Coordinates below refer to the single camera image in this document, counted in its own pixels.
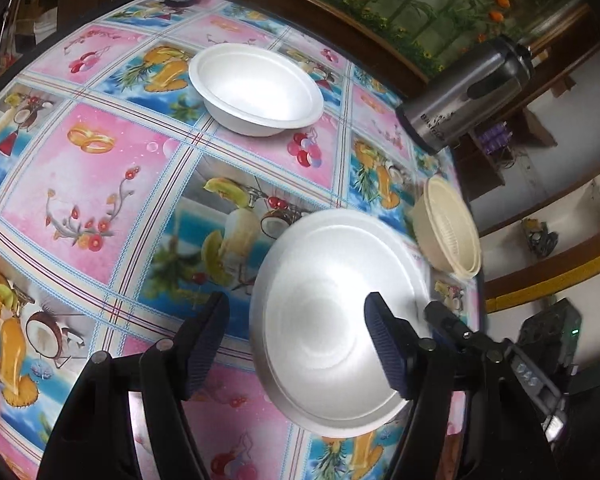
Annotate colourful patterned tablecloth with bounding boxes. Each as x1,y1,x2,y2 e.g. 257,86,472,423
0,0,457,479

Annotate steel thermos flask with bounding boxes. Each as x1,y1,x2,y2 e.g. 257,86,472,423
396,35,533,155

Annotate white foam bowl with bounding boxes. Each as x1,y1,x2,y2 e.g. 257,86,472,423
188,44,324,138
249,209,430,438

